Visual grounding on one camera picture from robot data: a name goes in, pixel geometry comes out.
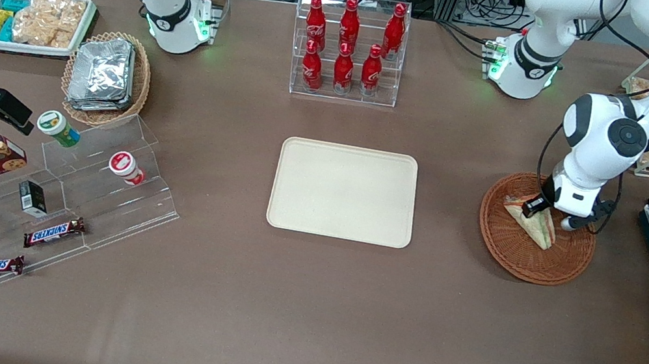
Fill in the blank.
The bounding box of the silver foil-wrapped pack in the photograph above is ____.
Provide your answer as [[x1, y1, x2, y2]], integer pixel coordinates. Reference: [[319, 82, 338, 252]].
[[67, 31, 139, 110], [64, 90, 131, 118]]

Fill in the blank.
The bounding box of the red strawberry yogurt cup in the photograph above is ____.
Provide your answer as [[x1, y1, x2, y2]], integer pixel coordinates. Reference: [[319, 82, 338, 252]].
[[106, 149, 149, 188]]

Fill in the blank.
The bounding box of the beige plastic serving tray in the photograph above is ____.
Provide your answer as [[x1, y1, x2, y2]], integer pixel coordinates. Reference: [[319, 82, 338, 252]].
[[265, 134, 425, 251]]

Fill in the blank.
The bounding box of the clear acrylic stepped display stand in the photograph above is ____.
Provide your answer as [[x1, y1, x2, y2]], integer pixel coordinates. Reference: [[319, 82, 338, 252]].
[[0, 92, 196, 326]]

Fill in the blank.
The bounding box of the green yogurt cup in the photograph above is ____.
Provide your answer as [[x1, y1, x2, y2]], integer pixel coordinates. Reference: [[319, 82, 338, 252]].
[[34, 108, 85, 150]]

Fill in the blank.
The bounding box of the teal snack packet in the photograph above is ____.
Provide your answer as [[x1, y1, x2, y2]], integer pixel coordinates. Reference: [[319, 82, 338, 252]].
[[0, 15, 18, 44], [0, 0, 33, 16]]

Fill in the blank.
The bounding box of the clear acrylic bottle rack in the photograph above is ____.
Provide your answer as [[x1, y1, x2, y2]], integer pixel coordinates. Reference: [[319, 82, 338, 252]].
[[282, 0, 414, 112]]

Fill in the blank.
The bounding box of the small black carton box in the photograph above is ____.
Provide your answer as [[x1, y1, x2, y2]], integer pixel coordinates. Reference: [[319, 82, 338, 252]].
[[14, 179, 53, 220]]

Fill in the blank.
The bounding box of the light wicker basket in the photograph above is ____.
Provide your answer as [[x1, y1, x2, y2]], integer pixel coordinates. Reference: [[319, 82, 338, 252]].
[[55, 24, 158, 134]]

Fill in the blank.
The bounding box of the brown round wicker basket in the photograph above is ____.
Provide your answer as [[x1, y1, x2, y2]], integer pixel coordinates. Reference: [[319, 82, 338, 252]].
[[470, 164, 606, 293]]

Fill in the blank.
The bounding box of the white rectangular snack bin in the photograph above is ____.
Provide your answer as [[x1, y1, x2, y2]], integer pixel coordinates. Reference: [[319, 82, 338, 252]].
[[0, 0, 99, 67]]

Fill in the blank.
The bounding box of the triangular sandwich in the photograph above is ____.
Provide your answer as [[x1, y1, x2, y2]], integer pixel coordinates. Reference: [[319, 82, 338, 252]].
[[497, 195, 561, 252]]

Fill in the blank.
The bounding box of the red Coca-Cola bottle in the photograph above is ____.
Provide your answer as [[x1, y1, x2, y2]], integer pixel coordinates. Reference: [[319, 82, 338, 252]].
[[358, 43, 386, 98], [302, 0, 332, 51], [380, 1, 410, 58], [335, 0, 365, 55], [330, 41, 359, 96], [298, 38, 329, 93]]

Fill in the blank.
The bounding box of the clear bag of crackers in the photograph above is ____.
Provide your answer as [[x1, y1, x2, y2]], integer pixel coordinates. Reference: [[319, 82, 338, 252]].
[[10, 0, 88, 53]]

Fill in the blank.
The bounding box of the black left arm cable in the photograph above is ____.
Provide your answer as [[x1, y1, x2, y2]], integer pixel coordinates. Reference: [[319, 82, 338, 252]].
[[527, 0, 649, 245]]

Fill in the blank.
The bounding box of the grey cylindrical wrist attachment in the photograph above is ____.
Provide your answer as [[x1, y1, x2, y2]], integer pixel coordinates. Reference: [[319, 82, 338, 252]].
[[559, 213, 584, 234]]

